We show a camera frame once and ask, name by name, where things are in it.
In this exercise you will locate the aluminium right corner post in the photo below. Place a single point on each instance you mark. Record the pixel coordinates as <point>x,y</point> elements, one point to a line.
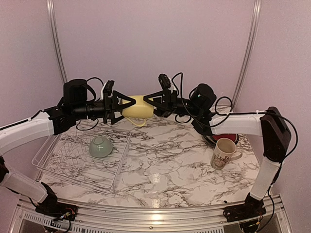
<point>248,51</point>

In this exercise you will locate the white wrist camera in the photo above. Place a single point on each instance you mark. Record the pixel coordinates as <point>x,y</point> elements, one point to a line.
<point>106,89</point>
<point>166,83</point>

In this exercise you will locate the white wire dish rack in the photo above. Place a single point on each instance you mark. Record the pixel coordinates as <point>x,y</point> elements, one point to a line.
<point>67,158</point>

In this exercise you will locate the floral tall mug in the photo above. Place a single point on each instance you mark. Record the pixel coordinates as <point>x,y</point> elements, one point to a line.
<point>225,151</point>

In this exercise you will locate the aluminium front rail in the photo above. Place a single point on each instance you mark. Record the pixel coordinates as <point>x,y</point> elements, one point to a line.
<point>93,218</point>

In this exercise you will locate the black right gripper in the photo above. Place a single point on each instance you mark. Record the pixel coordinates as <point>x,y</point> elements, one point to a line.
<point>170,104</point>

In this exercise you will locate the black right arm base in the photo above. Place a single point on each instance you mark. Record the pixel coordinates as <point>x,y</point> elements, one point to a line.
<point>249,209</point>

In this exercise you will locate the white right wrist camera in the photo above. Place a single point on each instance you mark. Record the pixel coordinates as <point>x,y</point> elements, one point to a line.
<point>166,83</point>

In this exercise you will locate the aluminium corner post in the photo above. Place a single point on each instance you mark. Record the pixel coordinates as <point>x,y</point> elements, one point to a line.
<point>248,51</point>
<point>55,40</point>

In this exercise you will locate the pale green butterfly cup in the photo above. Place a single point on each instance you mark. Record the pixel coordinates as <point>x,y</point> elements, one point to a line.
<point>100,147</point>

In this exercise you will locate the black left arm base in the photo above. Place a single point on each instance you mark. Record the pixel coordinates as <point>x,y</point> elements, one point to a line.
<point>58,211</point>

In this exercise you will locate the aluminium left corner post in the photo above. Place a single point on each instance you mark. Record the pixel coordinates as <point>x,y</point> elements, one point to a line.
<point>55,40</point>

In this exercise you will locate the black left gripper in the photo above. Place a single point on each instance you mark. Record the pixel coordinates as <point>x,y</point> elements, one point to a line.
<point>108,108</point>

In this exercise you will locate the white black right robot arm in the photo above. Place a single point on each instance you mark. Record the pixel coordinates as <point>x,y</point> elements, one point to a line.
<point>269,132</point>

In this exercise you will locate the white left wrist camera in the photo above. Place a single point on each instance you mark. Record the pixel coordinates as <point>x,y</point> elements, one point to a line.
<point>106,89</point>

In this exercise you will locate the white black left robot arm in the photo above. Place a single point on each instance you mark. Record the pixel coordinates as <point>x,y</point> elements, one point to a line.
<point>48,122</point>

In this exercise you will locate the red floral plate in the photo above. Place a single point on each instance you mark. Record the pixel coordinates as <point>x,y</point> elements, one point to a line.
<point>233,137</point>

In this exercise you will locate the yellow mug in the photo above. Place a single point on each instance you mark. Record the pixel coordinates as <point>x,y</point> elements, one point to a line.
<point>140,110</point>

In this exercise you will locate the pale green floral plate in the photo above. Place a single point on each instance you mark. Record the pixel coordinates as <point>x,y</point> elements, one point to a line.
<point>209,139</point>

